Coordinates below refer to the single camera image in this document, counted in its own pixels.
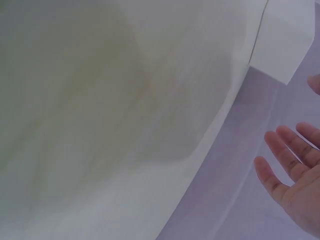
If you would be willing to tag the person's right hand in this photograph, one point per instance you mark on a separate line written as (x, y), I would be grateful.
(305, 190)

